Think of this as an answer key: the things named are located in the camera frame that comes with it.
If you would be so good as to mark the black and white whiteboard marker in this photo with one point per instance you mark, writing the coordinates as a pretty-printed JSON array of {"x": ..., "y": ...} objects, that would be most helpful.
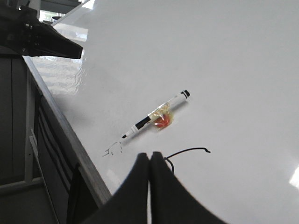
[{"x": 161, "y": 116}]

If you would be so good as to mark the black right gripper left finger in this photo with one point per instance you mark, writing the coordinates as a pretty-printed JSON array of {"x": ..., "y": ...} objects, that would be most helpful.
[{"x": 128, "y": 205}]

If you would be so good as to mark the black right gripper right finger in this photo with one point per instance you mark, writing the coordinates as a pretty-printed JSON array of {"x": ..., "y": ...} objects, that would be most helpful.
[{"x": 171, "y": 203}]

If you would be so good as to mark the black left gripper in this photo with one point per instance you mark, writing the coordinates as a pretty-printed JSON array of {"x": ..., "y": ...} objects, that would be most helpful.
[{"x": 23, "y": 33}]

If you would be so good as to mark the white whiteboard with metal frame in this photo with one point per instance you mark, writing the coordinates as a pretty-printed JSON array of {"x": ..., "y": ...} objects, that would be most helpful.
[{"x": 235, "y": 141}]

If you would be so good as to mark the grey metal table frame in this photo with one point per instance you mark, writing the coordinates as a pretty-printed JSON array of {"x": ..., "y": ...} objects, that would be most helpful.
[{"x": 46, "y": 176}]

